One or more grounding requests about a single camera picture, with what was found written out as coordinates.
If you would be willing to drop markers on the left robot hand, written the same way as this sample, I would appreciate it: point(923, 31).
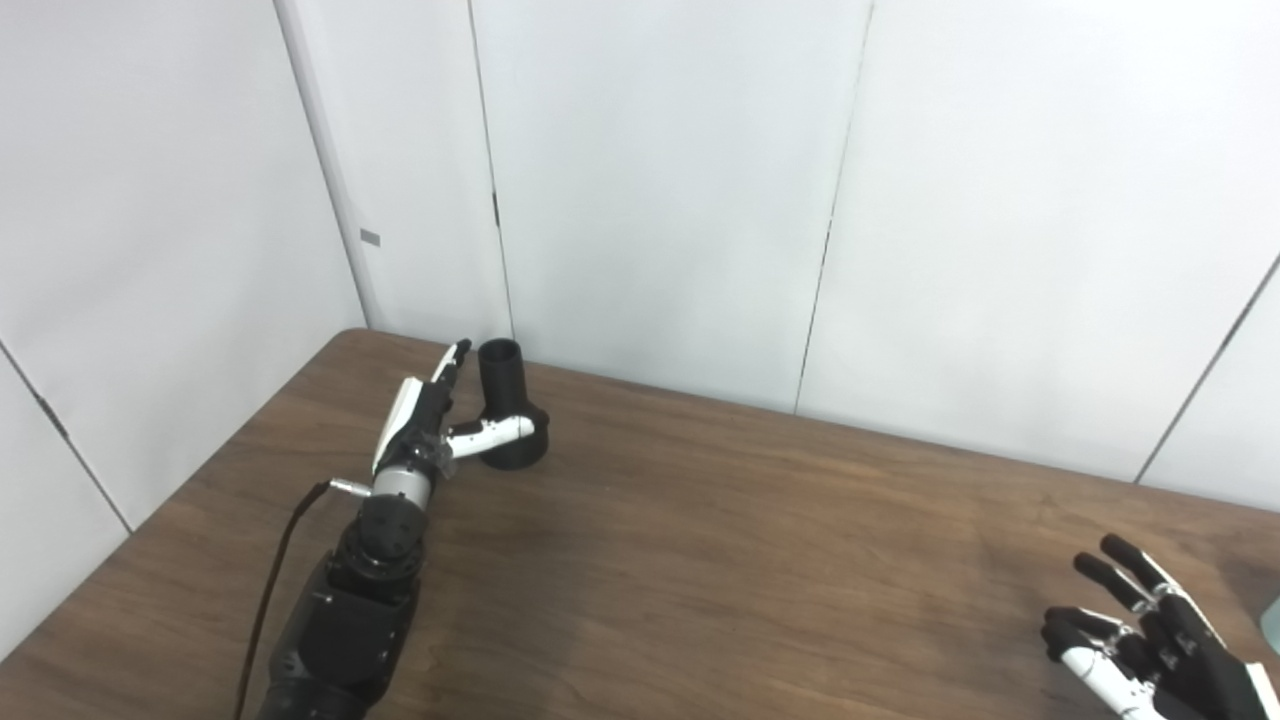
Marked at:
point(415, 420)

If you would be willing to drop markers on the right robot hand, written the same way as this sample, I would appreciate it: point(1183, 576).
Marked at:
point(1180, 650)

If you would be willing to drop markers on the black nozzle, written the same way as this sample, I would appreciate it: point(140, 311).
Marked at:
point(505, 395)

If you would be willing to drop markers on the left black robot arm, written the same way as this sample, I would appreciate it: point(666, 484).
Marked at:
point(360, 600)

